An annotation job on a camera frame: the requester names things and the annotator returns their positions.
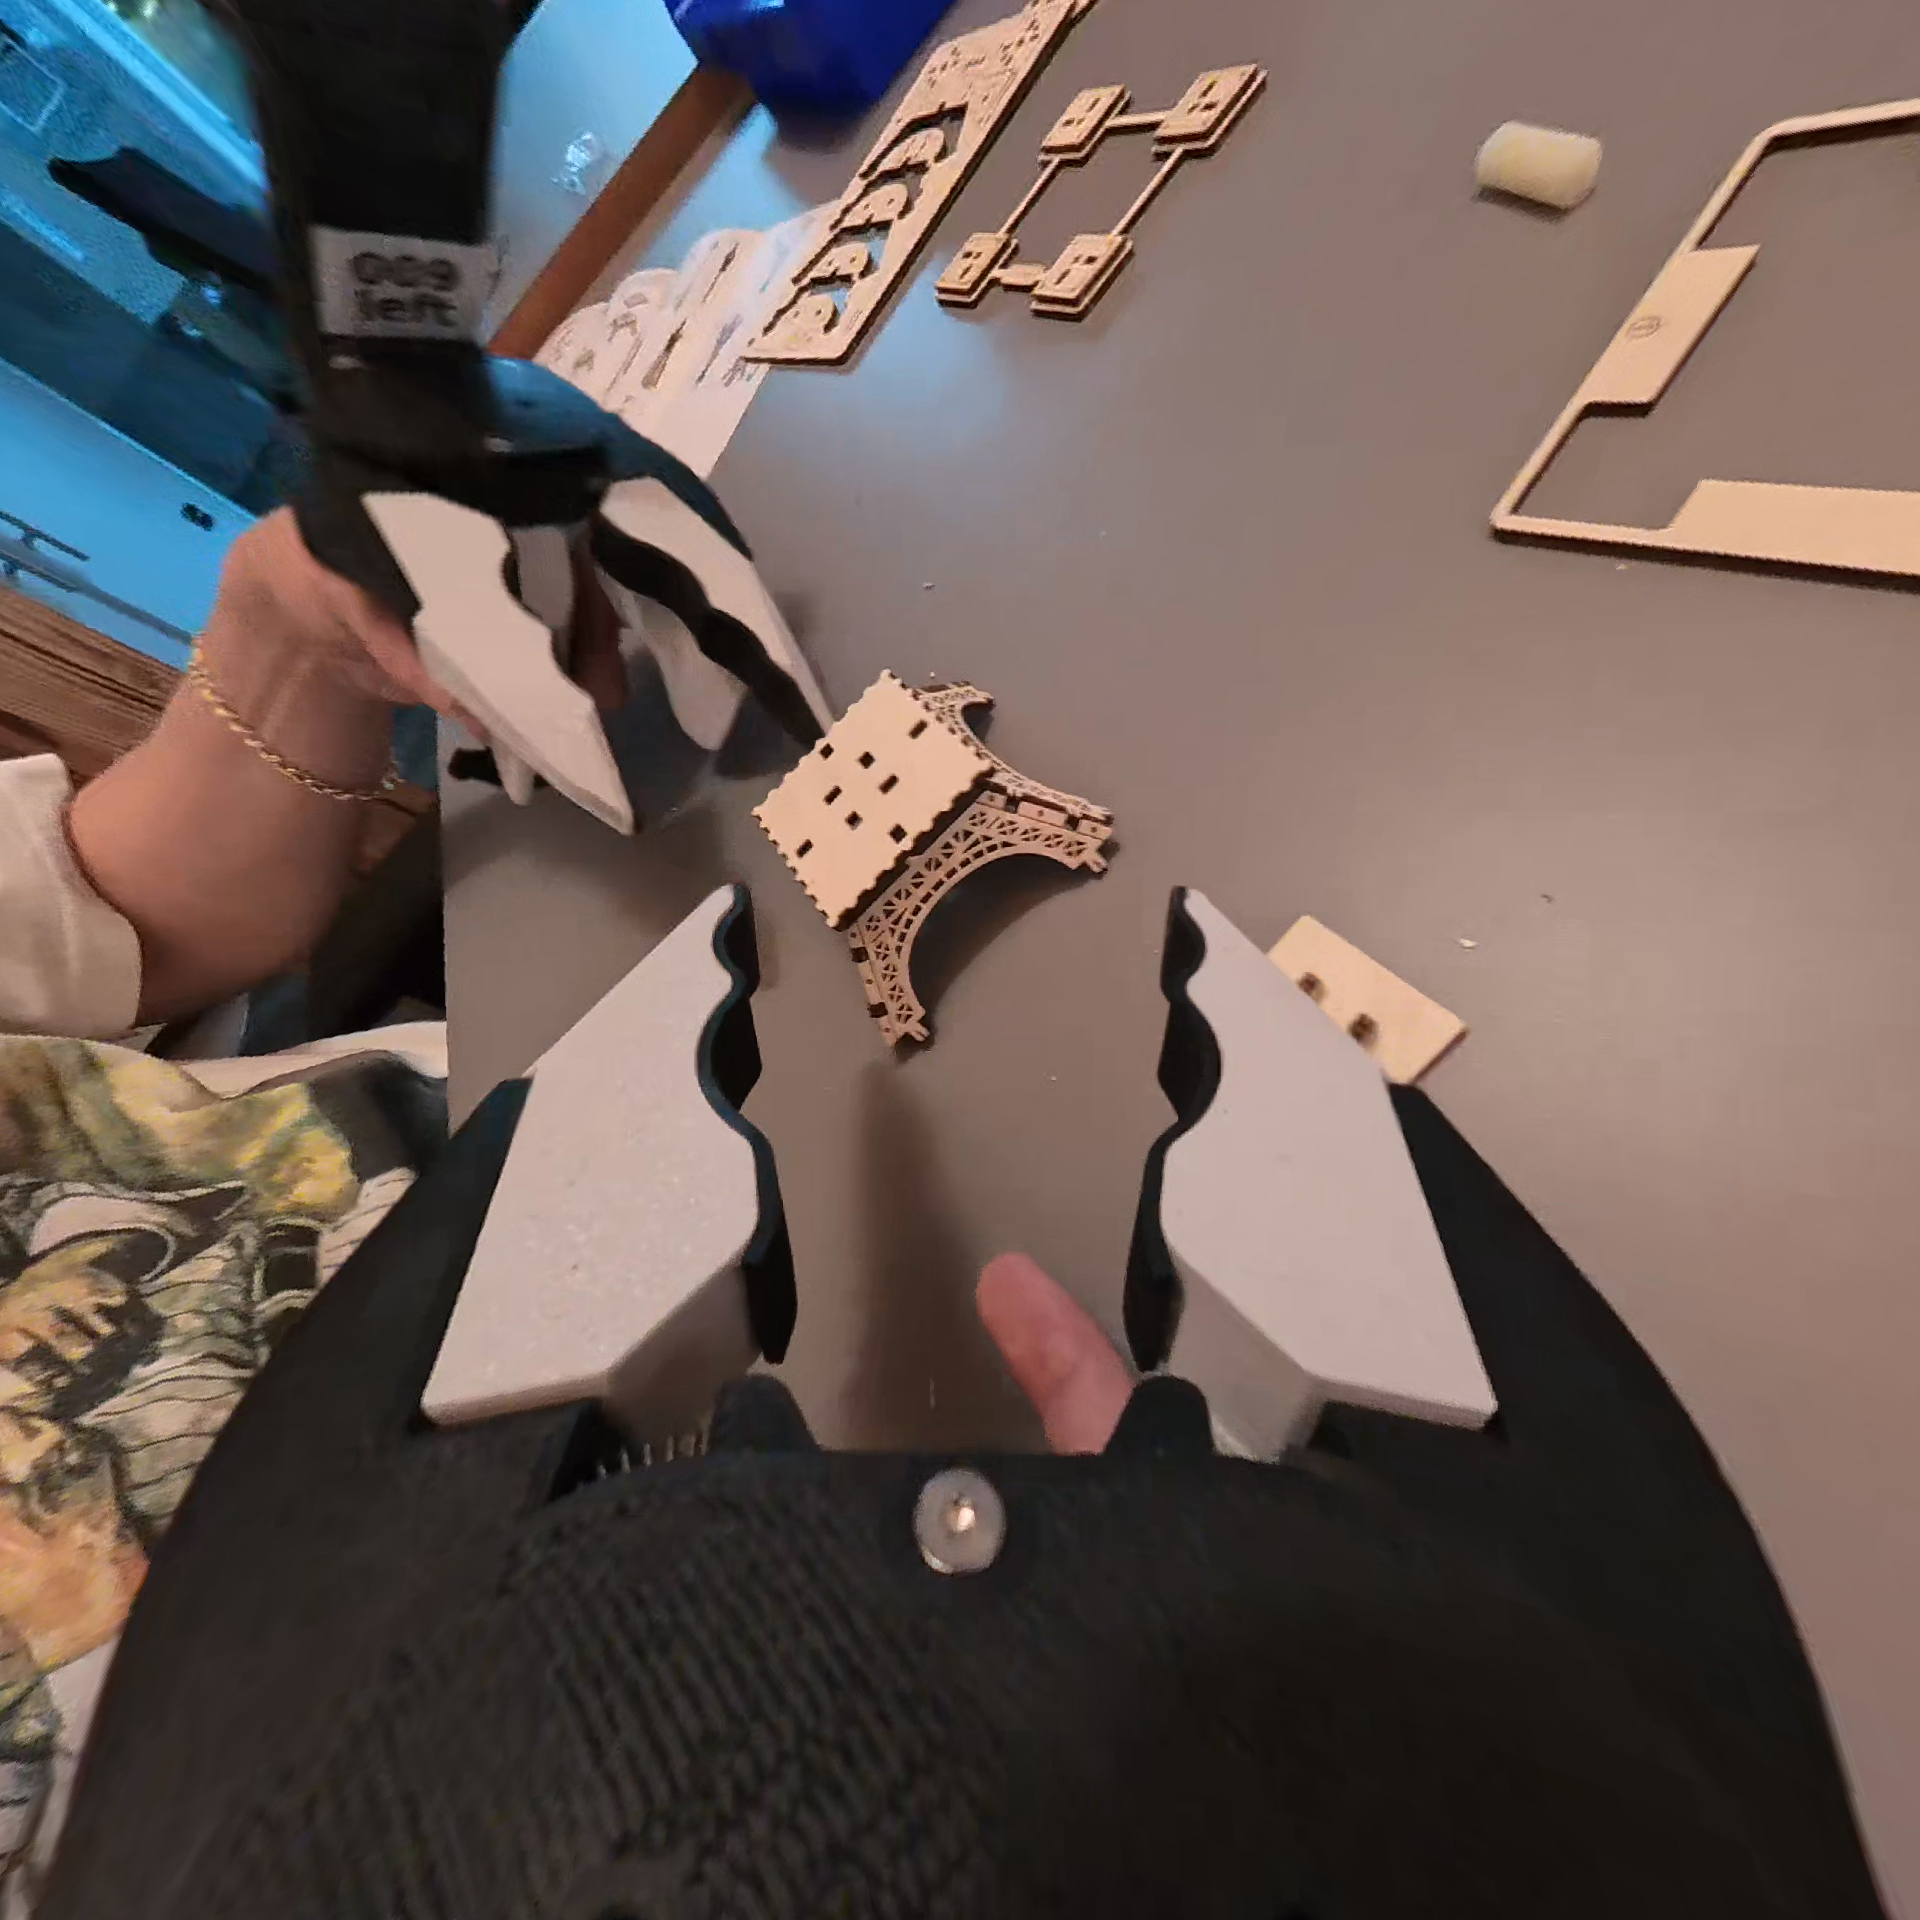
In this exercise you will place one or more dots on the grey desk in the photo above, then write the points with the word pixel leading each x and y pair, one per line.
pixel 1349 750

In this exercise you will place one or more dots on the empty wooden frame sheet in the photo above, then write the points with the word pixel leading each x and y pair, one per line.
pixel 1693 323

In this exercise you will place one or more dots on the person's right hand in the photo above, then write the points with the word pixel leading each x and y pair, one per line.
pixel 1058 1348

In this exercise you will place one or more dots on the person's left forearm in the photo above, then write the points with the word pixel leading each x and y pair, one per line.
pixel 195 886

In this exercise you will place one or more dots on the wooden lattice tower base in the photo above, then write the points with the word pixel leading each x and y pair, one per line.
pixel 856 795

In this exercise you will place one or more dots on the person's printed shirt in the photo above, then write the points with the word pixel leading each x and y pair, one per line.
pixel 181 1276

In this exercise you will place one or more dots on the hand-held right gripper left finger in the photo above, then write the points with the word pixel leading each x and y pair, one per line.
pixel 600 1201

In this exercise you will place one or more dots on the wooden four-pad base part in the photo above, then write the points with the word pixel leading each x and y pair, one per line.
pixel 1092 120

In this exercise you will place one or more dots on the wooden cut-out parts sheet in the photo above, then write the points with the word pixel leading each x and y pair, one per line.
pixel 982 76

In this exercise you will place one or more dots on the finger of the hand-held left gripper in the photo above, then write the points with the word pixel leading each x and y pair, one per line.
pixel 697 578
pixel 509 674

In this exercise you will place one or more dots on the pale wooden parts sheet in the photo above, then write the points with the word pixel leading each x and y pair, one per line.
pixel 660 345

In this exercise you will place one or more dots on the brown wooden rail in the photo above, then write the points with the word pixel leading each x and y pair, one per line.
pixel 614 218

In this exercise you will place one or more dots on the small square wooden plate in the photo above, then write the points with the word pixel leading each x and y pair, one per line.
pixel 1380 998

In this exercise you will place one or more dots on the blue plastic object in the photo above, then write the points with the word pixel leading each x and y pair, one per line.
pixel 809 43

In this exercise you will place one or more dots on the pale foam block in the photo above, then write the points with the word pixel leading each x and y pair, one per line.
pixel 1539 166

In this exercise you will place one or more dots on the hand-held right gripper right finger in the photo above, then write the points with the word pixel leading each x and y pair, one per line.
pixel 1306 1201

